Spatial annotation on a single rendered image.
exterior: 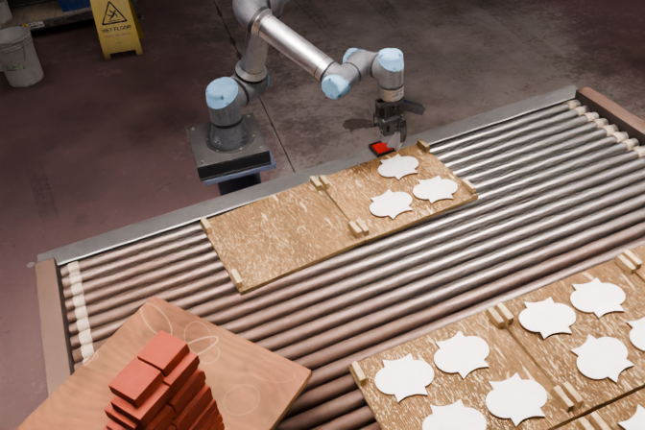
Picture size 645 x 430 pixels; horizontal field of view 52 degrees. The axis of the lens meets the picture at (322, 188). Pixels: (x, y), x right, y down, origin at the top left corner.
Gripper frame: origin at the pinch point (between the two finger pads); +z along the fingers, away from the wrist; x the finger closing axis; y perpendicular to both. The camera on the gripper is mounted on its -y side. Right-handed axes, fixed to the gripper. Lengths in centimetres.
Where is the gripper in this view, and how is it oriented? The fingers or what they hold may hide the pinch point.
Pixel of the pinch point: (397, 146)
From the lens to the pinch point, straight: 221.3
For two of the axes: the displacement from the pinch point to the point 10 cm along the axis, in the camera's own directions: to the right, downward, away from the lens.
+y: -9.0, 3.3, -2.9
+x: 4.3, 5.3, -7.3
